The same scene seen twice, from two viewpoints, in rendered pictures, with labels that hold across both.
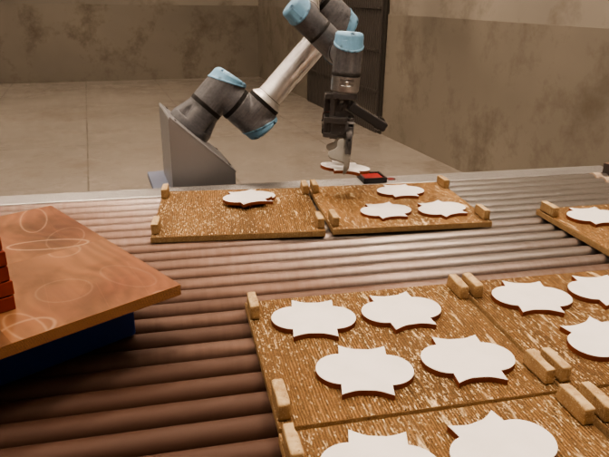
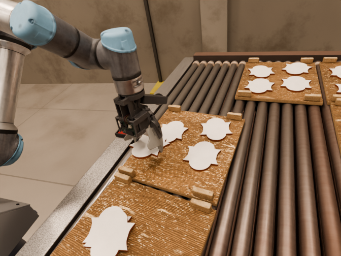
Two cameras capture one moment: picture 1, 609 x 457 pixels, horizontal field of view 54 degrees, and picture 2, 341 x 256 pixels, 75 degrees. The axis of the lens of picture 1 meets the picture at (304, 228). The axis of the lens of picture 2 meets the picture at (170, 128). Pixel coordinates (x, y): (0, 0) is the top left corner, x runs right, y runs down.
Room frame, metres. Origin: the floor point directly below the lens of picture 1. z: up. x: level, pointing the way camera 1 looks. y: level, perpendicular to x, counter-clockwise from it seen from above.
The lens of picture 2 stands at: (1.17, 0.25, 1.48)
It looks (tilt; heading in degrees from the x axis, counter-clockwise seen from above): 37 degrees down; 312
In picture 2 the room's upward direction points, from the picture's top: 11 degrees counter-clockwise
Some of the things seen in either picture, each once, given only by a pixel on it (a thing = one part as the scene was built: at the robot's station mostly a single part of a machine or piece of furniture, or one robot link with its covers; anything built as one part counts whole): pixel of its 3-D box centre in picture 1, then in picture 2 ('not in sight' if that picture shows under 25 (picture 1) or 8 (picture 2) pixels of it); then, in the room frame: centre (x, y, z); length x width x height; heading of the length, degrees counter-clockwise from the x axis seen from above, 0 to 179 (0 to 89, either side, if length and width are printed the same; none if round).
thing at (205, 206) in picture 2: (319, 219); (200, 205); (1.37, -0.04, 0.95); 0.06 x 0.02 x 0.03; 8
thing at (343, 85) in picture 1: (345, 84); (130, 84); (1.60, -0.10, 1.24); 0.08 x 0.08 x 0.05
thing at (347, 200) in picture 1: (392, 205); (185, 145); (1.55, -0.24, 0.93); 0.41 x 0.35 x 0.02; 100
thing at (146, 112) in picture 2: (339, 115); (134, 111); (1.60, -0.09, 1.16); 0.09 x 0.08 x 0.12; 91
